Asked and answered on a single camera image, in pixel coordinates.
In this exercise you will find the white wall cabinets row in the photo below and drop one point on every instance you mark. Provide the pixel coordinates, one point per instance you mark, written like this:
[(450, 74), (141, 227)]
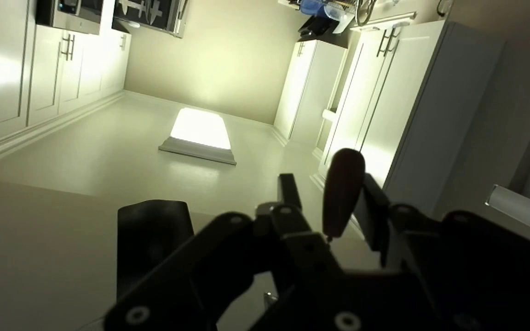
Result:
[(38, 74)]

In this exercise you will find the white tall double-door cabinet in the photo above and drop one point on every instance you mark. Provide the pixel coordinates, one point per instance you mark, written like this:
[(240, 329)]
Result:
[(413, 111)]

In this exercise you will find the black item on cabinet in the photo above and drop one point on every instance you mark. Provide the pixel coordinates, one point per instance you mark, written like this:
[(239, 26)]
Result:
[(321, 30)]

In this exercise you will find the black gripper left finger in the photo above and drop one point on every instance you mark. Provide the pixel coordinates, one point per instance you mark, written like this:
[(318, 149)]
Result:
[(216, 263)]

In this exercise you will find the white narrow cabinet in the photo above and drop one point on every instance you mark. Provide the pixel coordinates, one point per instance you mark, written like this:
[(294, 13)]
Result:
[(308, 92)]

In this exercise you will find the dark built-in appliance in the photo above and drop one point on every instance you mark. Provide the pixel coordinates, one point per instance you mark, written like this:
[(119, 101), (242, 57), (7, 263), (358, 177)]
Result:
[(73, 15)]

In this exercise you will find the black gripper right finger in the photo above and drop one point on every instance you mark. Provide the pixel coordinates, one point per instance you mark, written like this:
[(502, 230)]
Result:
[(343, 190)]

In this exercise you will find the clear plastic container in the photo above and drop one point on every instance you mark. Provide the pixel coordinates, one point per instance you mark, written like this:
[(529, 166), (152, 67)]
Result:
[(338, 15)]

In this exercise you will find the blue container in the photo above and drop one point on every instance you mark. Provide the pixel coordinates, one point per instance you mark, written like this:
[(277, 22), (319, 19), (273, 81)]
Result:
[(312, 6)]

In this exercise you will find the dark window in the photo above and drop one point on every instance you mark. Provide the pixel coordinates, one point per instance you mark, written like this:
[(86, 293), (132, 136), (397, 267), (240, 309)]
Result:
[(152, 15)]

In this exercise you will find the white ledge bar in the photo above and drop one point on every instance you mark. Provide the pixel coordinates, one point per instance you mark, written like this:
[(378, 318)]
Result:
[(524, 212)]

